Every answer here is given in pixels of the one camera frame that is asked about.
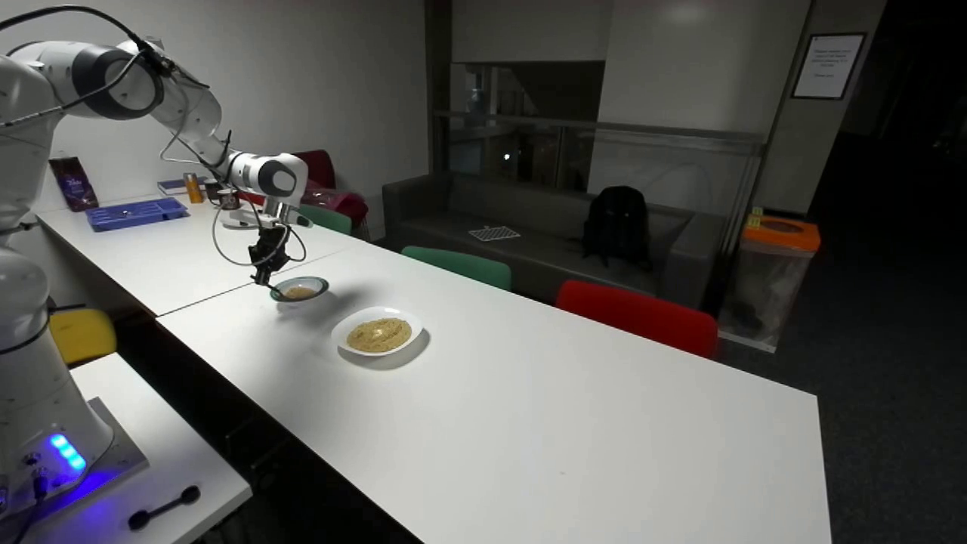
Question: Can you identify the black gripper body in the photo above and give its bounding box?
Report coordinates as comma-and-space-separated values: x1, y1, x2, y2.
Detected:
249, 221, 299, 267

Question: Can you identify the green-rimmed small bowl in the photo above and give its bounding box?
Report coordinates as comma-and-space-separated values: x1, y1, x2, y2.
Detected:
265, 272, 332, 309

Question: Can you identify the white oval bowl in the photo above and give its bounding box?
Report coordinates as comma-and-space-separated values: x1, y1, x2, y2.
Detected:
329, 306, 429, 363

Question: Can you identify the green chair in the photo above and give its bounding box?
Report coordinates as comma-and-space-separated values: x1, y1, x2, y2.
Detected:
400, 242, 517, 294
296, 204, 358, 239

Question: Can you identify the dark red armchair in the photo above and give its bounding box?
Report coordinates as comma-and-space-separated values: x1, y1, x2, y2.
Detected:
296, 147, 371, 232

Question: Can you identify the large heap of rice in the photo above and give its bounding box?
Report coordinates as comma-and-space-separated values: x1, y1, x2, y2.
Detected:
345, 313, 416, 356

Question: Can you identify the blue flat box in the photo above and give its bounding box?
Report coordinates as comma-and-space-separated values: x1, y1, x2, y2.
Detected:
85, 196, 193, 236

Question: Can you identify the yellow chair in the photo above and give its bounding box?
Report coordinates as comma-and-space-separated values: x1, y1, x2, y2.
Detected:
44, 306, 121, 369

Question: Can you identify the dark purple tablet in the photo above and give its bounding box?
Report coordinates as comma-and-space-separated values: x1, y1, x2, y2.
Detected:
44, 155, 104, 214

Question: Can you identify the paper sheet on sofa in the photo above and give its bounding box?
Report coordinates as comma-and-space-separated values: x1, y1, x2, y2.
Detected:
466, 221, 525, 247

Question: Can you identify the black dumbbell-shaped tool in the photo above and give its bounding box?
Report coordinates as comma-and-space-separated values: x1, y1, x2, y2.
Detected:
125, 483, 205, 534

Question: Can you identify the dark grey sofa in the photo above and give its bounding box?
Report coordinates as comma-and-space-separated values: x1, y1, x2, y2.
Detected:
382, 173, 732, 312

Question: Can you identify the black backpack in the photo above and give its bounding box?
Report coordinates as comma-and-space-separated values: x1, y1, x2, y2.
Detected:
581, 183, 654, 272

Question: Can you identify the red chair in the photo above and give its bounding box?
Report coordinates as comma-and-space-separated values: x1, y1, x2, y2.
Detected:
554, 277, 723, 363

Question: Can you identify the bin with orange lid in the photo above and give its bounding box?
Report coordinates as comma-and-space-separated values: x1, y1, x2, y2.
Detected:
717, 211, 826, 352

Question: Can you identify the robot cable loop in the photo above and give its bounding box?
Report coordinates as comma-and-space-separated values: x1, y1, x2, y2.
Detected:
156, 125, 309, 272

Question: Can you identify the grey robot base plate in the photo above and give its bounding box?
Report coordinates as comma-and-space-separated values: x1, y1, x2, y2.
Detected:
0, 392, 152, 528

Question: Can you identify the framed wall notice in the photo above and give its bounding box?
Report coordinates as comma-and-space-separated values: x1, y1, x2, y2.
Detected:
790, 29, 870, 104

